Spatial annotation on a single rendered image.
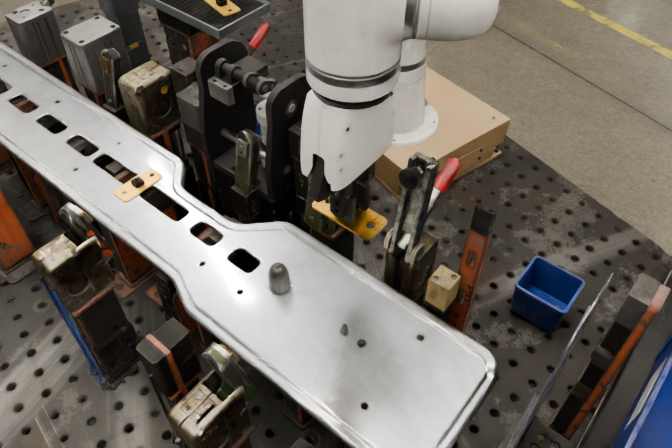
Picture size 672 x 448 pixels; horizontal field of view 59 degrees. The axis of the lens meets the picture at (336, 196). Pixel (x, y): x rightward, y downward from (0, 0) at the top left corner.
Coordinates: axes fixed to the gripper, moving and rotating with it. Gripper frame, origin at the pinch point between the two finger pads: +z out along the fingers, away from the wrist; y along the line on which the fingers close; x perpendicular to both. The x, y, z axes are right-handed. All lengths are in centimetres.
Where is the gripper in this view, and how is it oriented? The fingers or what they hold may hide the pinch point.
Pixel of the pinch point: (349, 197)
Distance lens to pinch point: 65.6
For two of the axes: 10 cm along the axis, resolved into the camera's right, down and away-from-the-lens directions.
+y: -6.3, 5.6, -5.4
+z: 0.0, 7.0, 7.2
